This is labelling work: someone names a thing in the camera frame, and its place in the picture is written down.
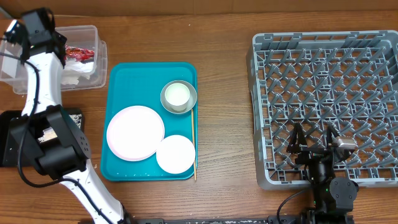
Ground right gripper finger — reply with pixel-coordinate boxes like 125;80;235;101
287;123;308;153
326;124;340;149

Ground red snack wrapper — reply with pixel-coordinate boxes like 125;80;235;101
65;45;95;62

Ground white napkin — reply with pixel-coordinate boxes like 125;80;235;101
61;60;94;85

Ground rice food scraps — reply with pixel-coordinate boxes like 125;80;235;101
38;114;83;143

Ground large pink plate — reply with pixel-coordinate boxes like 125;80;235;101
106;105;165;162

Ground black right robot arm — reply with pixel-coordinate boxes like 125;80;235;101
287;123;359;223

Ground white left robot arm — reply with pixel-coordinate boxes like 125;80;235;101
4;29;133;223

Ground clear plastic bin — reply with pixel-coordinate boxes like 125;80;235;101
1;25;108;94

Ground grey dish rack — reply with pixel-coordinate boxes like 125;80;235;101
247;30;397;190

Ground wooden chopstick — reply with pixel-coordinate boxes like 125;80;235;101
191;108;197;181

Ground grey bowl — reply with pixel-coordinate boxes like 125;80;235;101
160;80;197;114

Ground black tray bin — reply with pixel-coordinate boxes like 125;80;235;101
1;108;85;167

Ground small white plate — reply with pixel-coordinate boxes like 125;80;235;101
156;135;196;174

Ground cream cup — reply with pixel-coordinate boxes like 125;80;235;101
164;83;190;113

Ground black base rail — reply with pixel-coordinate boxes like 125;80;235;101
136;215;315;224

